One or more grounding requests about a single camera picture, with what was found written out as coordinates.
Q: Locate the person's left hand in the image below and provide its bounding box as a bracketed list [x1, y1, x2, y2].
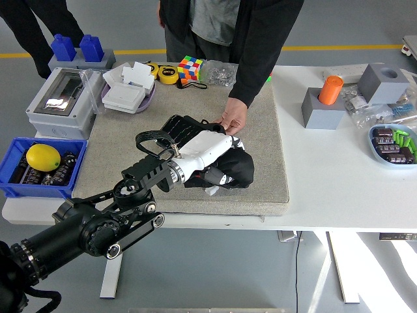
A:
[213, 97, 249, 136]

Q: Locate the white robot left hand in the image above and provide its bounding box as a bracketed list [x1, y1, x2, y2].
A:
[177, 130, 246, 186]

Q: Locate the black glossy panel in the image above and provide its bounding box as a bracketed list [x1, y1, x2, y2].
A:
[160, 113, 244, 153]

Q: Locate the black rag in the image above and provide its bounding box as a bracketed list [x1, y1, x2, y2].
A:
[184, 143, 255, 190]

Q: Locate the clear bag of screws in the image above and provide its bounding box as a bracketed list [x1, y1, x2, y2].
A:
[199, 59, 239, 87]

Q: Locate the colourful puzzle cube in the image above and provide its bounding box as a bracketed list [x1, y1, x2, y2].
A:
[177, 55, 204, 85]

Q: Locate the purple tray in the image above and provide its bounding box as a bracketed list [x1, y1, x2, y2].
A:
[101, 81, 157, 114]

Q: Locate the grey-brown mat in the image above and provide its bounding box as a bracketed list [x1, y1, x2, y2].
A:
[72, 61, 290, 216]

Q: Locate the grey block holding cylinder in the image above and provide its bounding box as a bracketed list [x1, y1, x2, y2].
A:
[301, 87, 347, 130]

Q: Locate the person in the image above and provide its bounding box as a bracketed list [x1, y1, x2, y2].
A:
[158, 0, 306, 136]
[0, 0, 85, 80]

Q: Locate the orange cylinder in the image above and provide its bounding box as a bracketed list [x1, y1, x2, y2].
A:
[318, 75, 345, 106]

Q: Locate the white plastic part stack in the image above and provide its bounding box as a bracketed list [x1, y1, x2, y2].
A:
[121, 61, 156, 91]

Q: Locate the white flat plate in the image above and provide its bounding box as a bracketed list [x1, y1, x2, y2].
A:
[102, 63, 131, 86]

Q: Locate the grey block holder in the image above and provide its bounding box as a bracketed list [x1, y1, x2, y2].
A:
[48, 48, 117, 72]

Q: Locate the clear bag of metal parts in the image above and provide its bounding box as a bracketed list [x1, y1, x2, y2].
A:
[340, 83, 395, 130]

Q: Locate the light blue tray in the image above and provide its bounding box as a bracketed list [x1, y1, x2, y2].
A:
[367, 123, 417, 170]

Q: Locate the blue plastic block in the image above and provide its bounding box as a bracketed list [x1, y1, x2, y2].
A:
[79, 33, 105, 63]
[51, 33, 78, 62]

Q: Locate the grey block with round hole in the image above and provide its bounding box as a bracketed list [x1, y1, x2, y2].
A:
[357, 63, 410, 105]

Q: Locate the white table leg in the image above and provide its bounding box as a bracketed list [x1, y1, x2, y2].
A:
[326, 231, 361, 304]
[99, 252, 124, 299]

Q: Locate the yellow lemon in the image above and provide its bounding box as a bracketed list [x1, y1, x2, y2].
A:
[25, 143, 62, 173]

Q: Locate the clear bag of blue resistors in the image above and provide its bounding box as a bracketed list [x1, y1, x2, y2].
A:
[389, 94, 417, 123]

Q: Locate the blue plastic bin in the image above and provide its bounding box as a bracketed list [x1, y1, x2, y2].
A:
[0, 136, 89, 200]

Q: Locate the black table control box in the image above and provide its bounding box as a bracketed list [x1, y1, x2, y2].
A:
[379, 232, 417, 242]

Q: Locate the yellow tape measure with strap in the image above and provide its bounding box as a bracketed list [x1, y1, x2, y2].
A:
[158, 64, 209, 91]

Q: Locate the white wall switch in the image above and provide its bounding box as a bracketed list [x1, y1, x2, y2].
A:
[102, 83, 147, 114]

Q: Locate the grey table bracket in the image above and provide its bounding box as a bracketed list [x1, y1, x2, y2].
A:
[277, 230, 304, 243]

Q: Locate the black hanging cable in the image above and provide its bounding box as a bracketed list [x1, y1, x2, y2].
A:
[294, 230, 302, 313]

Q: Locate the grey electrical enclosure box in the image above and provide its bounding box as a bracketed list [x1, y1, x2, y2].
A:
[25, 67, 108, 140]

